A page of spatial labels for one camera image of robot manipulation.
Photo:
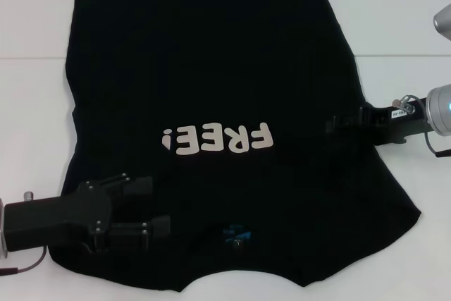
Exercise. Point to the silver plug on right gripper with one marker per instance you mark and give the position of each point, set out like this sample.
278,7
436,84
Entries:
401,102

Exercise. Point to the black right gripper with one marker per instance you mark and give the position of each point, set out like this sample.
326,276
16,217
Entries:
391,124

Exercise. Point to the silver plug on gripper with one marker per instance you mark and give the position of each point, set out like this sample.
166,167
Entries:
401,102
29,197

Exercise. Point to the black shirt with FREE print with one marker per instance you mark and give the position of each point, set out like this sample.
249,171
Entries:
211,68

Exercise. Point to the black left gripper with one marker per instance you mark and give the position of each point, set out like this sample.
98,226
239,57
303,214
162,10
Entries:
53,221

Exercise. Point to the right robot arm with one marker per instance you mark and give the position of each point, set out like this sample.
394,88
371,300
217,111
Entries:
438,110

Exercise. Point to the silver plug on left gripper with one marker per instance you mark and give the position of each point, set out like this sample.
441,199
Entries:
29,197

